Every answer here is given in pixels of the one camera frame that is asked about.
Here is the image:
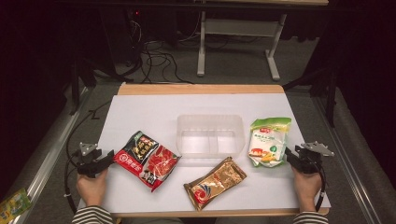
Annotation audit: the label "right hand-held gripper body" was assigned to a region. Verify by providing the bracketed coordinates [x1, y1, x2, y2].
[294, 141, 335, 175]

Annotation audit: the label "yellow green packet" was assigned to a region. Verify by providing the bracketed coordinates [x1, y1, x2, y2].
[0, 188, 33, 224]

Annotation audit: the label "left hand-held gripper black cable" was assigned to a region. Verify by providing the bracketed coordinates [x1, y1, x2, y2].
[64, 108, 94, 216]

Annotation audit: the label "black metal stand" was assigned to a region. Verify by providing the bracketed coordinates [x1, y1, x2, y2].
[68, 57, 125, 116]
[282, 66, 340, 129]

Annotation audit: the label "black floor cables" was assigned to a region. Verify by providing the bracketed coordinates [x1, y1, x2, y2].
[124, 18, 195, 85]

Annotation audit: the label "right hand-held gripper black cable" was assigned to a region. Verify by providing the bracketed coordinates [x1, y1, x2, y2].
[313, 160, 327, 213]

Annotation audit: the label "black computer case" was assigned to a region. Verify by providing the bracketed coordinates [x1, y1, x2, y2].
[124, 7, 179, 43]

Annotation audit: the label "person's right hand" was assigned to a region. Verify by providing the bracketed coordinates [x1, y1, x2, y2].
[291, 166, 322, 213]

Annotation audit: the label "red and black food packet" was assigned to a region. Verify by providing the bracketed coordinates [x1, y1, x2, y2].
[112, 130, 182, 193]

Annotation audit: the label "silver metal rail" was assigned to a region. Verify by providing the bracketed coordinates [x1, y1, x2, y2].
[312, 95, 384, 224]
[8, 87, 92, 224]

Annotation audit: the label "hand-held gripper black cable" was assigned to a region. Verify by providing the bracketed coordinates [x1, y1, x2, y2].
[313, 160, 327, 213]
[64, 108, 94, 216]

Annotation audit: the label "white paper sheet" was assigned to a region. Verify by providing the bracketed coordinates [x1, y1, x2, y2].
[78, 93, 332, 216]

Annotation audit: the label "white metal desk frame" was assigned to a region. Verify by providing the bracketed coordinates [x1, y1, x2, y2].
[192, 0, 330, 82]

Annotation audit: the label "person's left hand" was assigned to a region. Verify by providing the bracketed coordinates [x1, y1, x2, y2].
[77, 169, 108, 207]

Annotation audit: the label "clear plastic container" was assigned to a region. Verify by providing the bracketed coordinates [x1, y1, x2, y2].
[176, 114, 247, 160]

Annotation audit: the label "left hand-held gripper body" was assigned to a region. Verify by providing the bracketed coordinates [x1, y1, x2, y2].
[74, 142, 104, 179]

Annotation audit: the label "wooden table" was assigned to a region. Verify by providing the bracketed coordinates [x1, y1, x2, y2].
[111, 83, 331, 218]

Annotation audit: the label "gold foil packet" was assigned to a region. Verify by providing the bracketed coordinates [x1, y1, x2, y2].
[183, 156, 248, 212]

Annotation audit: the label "green and white packet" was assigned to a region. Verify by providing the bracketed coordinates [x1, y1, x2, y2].
[247, 117, 292, 168]

